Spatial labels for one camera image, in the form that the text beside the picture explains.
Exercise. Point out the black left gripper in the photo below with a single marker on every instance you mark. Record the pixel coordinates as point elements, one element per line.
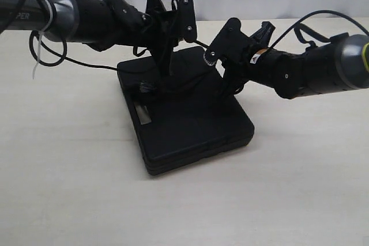
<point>160,34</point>

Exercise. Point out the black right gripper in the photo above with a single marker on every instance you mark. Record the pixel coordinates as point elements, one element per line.
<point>251,68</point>

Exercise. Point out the black plastic case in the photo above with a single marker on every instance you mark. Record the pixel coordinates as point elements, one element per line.
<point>180,120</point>

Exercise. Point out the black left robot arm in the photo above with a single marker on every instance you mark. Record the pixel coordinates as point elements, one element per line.
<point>102,24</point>

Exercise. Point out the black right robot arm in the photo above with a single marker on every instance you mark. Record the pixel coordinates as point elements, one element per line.
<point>328,65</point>

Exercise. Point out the white zip tie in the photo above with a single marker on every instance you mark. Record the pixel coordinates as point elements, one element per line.
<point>41,38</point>

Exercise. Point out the yellow rubber band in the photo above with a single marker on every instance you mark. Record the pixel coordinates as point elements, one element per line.
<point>365,57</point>

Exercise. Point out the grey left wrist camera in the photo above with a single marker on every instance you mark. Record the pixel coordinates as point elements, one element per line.
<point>185,26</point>

